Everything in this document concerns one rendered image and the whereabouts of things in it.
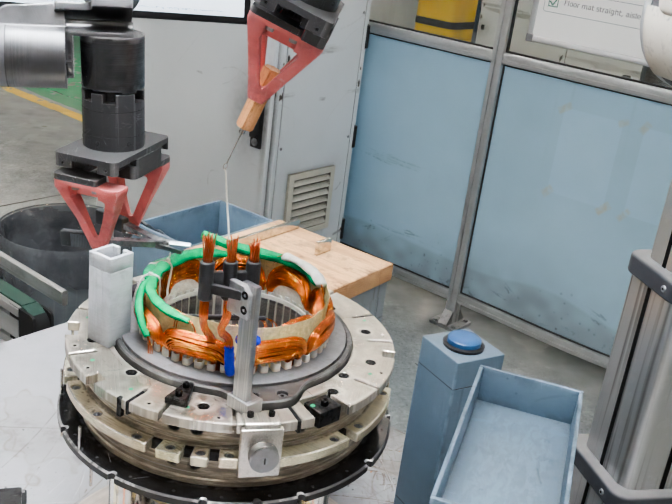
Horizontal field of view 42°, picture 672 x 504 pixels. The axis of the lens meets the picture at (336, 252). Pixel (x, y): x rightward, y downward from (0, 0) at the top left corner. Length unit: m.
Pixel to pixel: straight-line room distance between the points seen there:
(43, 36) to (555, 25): 2.42
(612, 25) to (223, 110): 1.36
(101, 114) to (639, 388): 0.64
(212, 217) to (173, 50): 2.15
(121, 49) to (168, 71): 2.66
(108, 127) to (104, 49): 0.07
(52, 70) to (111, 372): 0.27
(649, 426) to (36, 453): 0.77
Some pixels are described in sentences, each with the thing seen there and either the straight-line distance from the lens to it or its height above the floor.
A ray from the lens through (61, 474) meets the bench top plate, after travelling 1.22.
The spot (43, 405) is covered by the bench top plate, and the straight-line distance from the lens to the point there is 1.36.
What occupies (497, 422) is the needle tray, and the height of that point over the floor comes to 1.02.
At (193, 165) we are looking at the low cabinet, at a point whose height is 0.49.
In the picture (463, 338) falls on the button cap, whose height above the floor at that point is 1.04.
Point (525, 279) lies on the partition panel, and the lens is 3.31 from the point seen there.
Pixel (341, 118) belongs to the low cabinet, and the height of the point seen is 0.73.
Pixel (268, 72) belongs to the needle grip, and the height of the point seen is 1.36.
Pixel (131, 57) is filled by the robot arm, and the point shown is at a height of 1.35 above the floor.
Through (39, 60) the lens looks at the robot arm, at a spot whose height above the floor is 1.34.
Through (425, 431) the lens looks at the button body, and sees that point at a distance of 1.10.
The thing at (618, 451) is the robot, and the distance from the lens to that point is 1.09.
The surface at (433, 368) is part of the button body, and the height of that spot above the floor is 1.00.
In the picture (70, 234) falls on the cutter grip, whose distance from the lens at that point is 0.89.
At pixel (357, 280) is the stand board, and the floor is 1.06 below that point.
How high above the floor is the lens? 1.50
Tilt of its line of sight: 22 degrees down
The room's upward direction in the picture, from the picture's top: 7 degrees clockwise
